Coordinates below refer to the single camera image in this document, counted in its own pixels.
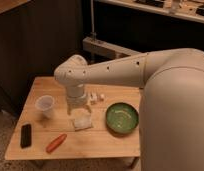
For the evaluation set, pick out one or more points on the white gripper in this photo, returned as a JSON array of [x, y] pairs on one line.
[[77, 97]]

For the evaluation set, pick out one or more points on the white sponge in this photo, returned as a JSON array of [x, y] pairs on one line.
[[83, 122]]

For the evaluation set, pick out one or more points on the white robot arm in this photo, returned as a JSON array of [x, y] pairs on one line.
[[171, 108]]

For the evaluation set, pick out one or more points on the green ceramic bowl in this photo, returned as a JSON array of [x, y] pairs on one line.
[[122, 118]]

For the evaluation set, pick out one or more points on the white box on table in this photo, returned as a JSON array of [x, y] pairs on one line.
[[96, 97]]

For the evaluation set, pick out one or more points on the wooden table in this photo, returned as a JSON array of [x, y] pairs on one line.
[[96, 142]]

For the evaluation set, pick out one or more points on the orange carrot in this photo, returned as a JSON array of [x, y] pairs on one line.
[[54, 144]]

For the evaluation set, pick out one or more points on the black rectangular object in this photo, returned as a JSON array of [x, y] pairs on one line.
[[26, 136]]

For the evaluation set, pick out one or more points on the metal beam shelf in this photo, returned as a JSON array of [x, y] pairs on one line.
[[106, 49]]

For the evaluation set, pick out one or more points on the vertical metal pole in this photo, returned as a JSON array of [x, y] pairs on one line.
[[93, 33]]

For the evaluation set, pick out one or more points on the dark wooden cabinet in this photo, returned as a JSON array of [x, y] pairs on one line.
[[34, 39]]

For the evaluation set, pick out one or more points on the upper workbench shelf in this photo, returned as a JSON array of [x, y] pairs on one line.
[[181, 9]]

